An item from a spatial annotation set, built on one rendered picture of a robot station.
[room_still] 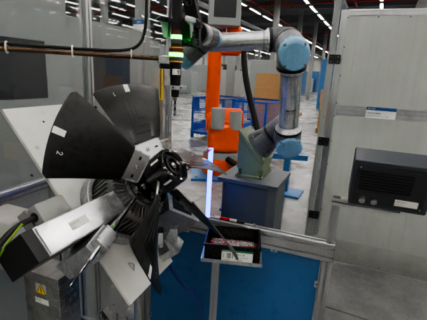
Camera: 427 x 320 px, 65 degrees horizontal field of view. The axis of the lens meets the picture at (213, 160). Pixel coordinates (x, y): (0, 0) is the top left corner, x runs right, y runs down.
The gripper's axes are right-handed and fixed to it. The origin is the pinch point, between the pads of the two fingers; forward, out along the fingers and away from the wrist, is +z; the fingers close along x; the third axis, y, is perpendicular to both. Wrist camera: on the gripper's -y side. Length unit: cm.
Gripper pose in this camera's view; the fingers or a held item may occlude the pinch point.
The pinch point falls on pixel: (171, 16)
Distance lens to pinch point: 108.3
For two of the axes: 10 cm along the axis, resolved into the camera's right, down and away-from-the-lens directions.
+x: -9.3, -1.4, 3.4
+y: -0.5, 9.7, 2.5
